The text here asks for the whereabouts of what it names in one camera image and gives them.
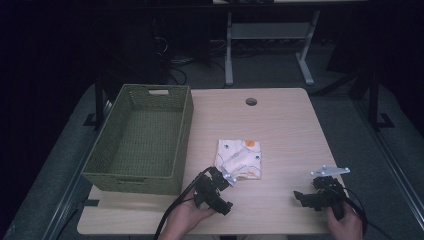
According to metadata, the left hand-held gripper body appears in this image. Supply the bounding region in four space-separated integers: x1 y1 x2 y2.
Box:
193 166 238 210

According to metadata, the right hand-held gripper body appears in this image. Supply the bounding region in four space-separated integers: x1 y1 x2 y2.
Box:
310 165 351 221

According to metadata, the white patterned cloth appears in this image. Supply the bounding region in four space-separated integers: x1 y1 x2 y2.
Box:
214 138 263 181

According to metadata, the person's right hand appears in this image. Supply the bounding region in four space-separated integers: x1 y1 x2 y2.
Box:
326 203 364 240

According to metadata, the person's left hand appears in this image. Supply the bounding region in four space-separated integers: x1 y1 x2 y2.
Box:
159 196 217 240

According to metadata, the green woven basket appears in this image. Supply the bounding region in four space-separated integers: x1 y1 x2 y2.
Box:
81 83 195 196

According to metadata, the black metal stand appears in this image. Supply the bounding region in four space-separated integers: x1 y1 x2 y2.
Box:
83 74 108 129
365 68 396 130

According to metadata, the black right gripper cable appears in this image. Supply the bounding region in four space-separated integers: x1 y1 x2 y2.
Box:
328 184 396 240

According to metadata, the aluminium floor rail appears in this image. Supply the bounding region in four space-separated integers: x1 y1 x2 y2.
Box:
42 99 114 240
353 99 424 231

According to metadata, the bundle of floor cables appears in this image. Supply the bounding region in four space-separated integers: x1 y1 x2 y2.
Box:
151 33 228 86

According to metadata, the white metal desk frame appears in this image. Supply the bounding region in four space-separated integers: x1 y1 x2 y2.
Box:
224 9 321 87

